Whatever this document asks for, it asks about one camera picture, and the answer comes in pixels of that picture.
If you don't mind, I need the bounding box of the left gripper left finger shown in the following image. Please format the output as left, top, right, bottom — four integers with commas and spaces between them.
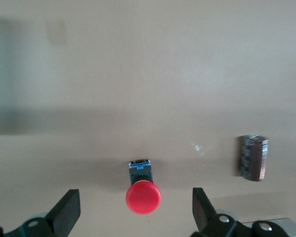
1, 189, 81, 237

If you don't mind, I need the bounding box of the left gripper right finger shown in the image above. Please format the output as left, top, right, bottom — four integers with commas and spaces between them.
190, 187, 250, 237

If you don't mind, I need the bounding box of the red push button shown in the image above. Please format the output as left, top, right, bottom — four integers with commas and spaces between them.
125, 159, 162, 215

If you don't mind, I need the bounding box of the dark brown cylindrical capacitor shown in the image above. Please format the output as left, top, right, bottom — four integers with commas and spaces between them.
237, 134, 269, 183

